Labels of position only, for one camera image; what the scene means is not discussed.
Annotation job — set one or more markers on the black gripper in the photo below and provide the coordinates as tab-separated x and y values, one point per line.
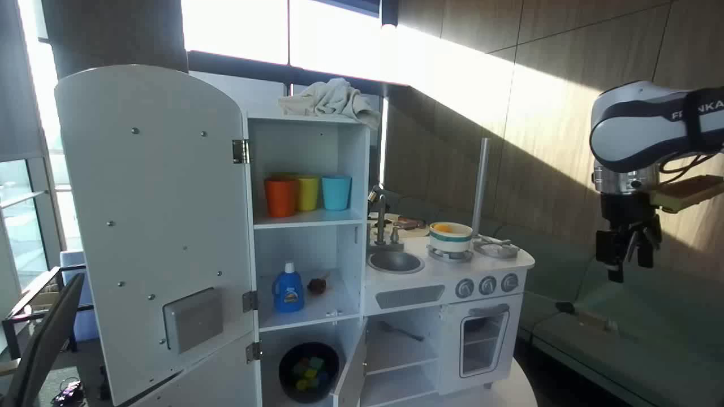
625	218

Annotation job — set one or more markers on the white oven door with window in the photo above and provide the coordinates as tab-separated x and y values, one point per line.
450	350

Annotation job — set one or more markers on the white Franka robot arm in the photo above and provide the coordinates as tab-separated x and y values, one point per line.
641	127

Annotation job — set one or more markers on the short white cabinet door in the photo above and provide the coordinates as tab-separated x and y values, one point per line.
218	380

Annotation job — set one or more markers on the tall white fridge door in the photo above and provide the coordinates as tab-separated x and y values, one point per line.
159	211

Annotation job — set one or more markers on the dark item on sofa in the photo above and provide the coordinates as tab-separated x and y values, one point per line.
584	314

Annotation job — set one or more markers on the grey green sofa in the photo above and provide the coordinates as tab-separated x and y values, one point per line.
662	340

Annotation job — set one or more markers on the grey oven knob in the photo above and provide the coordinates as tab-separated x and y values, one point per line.
509	281
463	287
486	286

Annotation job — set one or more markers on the small silver pan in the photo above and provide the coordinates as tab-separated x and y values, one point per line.
495	248

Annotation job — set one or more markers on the white vertical pole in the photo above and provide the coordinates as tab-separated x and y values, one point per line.
480	189

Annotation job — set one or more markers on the white toy kitchen body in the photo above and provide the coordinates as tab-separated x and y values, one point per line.
419	281

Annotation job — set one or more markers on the brown toy food item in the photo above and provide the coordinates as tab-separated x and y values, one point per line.
410	224

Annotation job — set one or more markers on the grey toy sink basin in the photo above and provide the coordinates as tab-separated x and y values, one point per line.
394	261

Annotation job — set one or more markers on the grey toy faucet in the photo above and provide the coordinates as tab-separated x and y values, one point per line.
380	221

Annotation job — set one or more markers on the blue plastic cup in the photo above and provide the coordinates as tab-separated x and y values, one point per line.
334	193

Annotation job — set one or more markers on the small dark brown toy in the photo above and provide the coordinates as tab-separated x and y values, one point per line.
317	286

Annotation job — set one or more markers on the yellow plastic cup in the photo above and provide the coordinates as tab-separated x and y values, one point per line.
308	195

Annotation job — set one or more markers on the green and yellow toy food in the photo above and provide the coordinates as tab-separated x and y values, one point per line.
308	373

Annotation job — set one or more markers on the crumpled white towel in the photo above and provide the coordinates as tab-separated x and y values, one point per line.
331	97

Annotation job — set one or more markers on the blue detergent bottle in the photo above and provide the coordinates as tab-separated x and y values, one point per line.
287	293

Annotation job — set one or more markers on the orange plastic cup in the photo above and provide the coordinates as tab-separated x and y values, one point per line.
280	196

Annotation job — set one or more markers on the black bowl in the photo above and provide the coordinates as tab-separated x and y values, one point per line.
286	373

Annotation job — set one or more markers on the light blue storage box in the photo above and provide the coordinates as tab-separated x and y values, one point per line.
84	316

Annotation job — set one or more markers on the dark object on floor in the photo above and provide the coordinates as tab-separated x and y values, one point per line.
67	391

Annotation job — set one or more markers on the black chair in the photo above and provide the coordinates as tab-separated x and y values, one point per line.
45	340

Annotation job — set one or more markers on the tan wrist camera mount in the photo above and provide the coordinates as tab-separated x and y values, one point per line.
686	193

